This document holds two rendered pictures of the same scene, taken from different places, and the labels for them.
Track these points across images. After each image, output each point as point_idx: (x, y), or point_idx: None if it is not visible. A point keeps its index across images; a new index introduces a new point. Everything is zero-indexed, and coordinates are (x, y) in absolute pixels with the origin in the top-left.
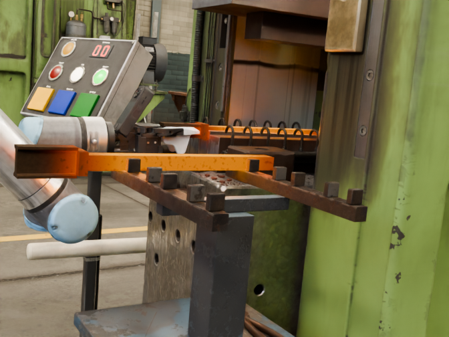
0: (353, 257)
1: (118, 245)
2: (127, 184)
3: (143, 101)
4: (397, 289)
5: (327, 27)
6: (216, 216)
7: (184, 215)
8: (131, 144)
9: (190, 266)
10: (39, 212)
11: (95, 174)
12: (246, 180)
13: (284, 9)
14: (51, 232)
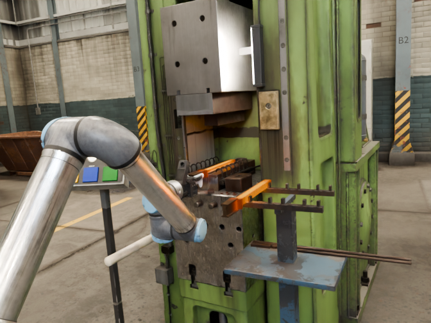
0: None
1: (143, 242)
2: (251, 206)
3: (188, 167)
4: (315, 216)
5: (234, 113)
6: (322, 207)
7: (302, 211)
8: (185, 188)
9: (220, 236)
10: (190, 232)
11: (108, 209)
12: (268, 191)
13: (227, 111)
14: (195, 239)
